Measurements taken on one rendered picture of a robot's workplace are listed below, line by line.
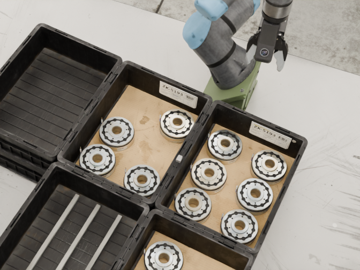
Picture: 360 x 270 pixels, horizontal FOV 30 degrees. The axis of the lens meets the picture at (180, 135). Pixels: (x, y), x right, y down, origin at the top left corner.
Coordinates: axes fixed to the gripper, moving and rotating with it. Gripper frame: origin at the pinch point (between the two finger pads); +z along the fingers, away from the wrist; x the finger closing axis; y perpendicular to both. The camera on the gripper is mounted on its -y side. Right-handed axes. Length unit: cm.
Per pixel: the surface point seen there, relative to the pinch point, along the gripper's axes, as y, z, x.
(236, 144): -14.5, 19.2, 2.4
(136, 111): -10.6, 20.7, 34.5
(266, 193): -27.6, 20.5, -9.4
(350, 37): 125, 100, -34
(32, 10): 28, 29, 86
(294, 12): 132, 98, -4
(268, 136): -10.2, 17.4, -6.0
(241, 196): -30.6, 20.6, -3.0
